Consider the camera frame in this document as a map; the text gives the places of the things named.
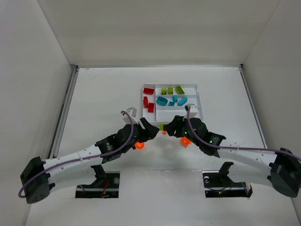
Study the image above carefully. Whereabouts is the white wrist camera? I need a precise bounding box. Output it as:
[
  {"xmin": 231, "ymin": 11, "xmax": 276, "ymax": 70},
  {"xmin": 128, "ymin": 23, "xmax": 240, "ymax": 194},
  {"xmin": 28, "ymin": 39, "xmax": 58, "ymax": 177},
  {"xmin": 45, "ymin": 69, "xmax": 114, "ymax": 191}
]
[
  {"xmin": 184, "ymin": 104, "xmax": 198, "ymax": 119},
  {"xmin": 122, "ymin": 107, "xmax": 139, "ymax": 124}
]

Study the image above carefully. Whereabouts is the orange round lego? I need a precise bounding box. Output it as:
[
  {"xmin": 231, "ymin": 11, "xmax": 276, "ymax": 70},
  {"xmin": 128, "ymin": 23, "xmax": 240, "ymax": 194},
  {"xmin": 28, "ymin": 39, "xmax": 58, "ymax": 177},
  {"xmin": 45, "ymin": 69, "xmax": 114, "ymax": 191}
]
[
  {"xmin": 181, "ymin": 137, "xmax": 192, "ymax": 148},
  {"xmin": 135, "ymin": 142, "xmax": 145, "ymax": 150}
]

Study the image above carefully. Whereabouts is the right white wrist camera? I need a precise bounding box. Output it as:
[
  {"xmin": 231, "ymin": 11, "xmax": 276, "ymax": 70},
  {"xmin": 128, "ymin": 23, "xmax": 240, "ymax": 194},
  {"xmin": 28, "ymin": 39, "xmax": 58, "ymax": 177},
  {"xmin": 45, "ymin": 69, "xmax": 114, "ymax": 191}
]
[{"xmin": 184, "ymin": 104, "xmax": 198, "ymax": 119}]

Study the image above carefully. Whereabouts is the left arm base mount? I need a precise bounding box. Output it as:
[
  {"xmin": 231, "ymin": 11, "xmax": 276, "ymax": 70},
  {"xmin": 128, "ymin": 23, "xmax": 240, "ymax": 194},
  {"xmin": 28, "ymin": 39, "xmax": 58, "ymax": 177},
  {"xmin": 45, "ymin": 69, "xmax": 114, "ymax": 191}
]
[{"xmin": 75, "ymin": 165, "xmax": 120, "ymax": 199}]

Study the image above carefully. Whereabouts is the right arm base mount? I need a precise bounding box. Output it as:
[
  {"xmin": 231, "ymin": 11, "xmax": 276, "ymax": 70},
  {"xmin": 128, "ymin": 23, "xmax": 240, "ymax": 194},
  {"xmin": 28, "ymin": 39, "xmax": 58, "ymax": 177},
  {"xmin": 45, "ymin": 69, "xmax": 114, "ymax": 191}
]
[{"xmin": 202, "ymin": 162, "xmax": 253, "ymax": 198}]

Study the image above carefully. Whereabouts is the red arch lego brick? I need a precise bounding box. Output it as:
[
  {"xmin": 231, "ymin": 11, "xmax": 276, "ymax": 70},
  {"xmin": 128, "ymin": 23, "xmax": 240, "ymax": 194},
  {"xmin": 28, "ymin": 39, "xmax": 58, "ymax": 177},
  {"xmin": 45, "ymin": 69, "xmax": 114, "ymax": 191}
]
[{"xmin": 148, "ymin": 103, "xmax": 155, "ymax": 113}]

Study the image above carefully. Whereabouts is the teal rounded lego brick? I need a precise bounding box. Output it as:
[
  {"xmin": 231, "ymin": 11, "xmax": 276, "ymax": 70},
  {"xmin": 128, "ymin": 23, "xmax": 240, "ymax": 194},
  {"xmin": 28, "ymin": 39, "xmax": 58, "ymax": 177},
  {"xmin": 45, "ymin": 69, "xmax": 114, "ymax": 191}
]
[{"xmin": 156, "ymin": 96, "xmax": 168, "ymax": 106}]

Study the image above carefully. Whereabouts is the teal square lego brick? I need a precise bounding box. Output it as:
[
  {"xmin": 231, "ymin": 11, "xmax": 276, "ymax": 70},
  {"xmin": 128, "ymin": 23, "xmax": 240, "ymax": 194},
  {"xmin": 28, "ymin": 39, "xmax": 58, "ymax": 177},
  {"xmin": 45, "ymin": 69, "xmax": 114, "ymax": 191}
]
[{"xmin": 173, "ymin": 95, "xmax": 178, "ymax": 103}]

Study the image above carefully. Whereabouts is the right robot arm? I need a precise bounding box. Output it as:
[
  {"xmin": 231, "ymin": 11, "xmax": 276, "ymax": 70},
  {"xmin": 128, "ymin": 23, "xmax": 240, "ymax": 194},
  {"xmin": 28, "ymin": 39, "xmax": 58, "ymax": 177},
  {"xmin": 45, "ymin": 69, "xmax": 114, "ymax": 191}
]
[{"xmin": 159, "ymin": 116, "xmax": 301, "ymax": 198}]

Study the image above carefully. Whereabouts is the orange round lego left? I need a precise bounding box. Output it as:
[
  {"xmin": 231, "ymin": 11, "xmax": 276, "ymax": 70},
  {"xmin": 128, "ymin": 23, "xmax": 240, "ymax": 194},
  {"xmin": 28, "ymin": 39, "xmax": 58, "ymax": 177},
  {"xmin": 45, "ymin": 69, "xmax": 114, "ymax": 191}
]
[{"xmin": 135, "ymin": 142, "xmax": 145, "ymax": 150}]

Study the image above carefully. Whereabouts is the orange round lego right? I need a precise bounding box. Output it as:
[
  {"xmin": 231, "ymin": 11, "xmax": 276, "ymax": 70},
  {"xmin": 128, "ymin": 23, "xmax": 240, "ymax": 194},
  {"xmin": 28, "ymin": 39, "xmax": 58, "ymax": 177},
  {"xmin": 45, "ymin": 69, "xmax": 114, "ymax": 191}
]
[{"xmin": 181, "ymin": 137, "xmax": 192, "ymax": 148}]

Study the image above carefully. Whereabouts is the white compartment tray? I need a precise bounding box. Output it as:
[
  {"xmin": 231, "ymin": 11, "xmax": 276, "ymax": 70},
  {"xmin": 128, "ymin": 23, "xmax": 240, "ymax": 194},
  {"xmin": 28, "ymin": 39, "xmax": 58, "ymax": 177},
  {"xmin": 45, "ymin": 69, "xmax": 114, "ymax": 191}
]
[{"xmin": 142, "ymin": 84, "xmax": 203, "ymax": 125}]

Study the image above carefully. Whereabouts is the red slope lego brick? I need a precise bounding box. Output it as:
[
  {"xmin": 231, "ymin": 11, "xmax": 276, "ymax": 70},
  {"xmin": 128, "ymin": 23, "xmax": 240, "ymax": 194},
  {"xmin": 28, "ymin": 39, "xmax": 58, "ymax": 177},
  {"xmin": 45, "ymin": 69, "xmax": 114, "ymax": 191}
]
[{"xmin": 143, "ymin": 96, "xmax": 149, "ymax": 108}]

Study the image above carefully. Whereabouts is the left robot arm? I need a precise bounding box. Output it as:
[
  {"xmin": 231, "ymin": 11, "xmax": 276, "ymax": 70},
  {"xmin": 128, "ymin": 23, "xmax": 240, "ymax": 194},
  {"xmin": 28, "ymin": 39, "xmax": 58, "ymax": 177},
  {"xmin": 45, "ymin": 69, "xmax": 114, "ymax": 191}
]
[{"xmin": 18, "ymin": 118, "xmax": 159, "ymax": 204}]

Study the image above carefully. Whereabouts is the small green lego brick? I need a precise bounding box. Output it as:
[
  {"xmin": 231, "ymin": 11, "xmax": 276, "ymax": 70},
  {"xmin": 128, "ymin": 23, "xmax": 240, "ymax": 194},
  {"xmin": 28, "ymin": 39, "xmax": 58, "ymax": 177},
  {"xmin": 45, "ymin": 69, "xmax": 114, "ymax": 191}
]
[{"xmin": 161, "ymin": 88, "xmax": 167, "ymax": 95}]

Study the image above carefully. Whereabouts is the green square lego brick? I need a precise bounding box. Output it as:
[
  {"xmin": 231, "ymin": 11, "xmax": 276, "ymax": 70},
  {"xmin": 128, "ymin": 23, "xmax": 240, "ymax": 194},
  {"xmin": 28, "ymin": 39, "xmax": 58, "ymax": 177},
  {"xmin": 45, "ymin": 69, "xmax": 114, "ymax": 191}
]
[{"xmin": 167, "ymin": 87, "xmax": 174, "ymax": 95}]

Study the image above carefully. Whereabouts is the teal stepped lego brick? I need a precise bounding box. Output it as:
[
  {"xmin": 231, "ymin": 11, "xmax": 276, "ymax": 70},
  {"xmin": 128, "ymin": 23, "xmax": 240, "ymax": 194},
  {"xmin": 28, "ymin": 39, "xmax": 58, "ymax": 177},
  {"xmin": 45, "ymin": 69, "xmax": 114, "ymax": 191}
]
[{"xmin": 177, "ymin": 97, "xmax": 188, "ymax": 106}]

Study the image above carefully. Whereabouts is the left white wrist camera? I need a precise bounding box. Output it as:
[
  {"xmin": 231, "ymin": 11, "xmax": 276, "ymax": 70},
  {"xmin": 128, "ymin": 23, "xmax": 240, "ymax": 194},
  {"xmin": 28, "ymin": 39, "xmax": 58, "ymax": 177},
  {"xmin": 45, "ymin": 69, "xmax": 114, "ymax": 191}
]
[{"xmin": 122, "ymin": 107, "xmax": 139, "ymax": 124}]

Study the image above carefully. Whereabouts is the red wedge lego brick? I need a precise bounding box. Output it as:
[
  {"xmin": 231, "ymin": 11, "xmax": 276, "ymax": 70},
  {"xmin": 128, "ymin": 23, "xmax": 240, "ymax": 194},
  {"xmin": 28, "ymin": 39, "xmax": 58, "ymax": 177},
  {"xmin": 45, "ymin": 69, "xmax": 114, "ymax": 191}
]
[{"xmin": 143, "ymin": 88, "xmax": 155, "ymax": 95}]

